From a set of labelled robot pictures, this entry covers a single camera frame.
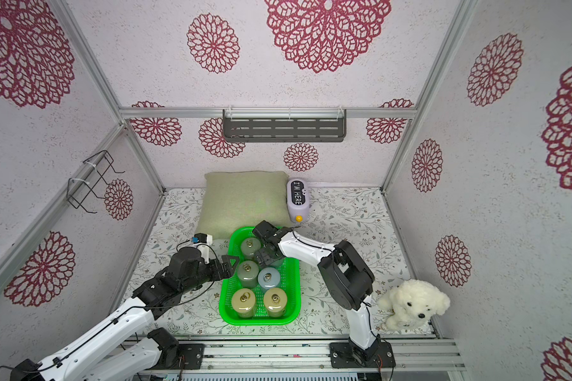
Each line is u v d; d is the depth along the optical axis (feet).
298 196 3.41
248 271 2.73
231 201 3.25
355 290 1.71
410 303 2.21
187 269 1.86
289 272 3.01
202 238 2.27
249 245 2.94
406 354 2.46
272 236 2.31
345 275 1.65
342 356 2.39
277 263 2.95
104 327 1.53
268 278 2.67
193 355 2.41
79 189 2.39
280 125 3.08
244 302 2.50
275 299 2.50
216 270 2.21
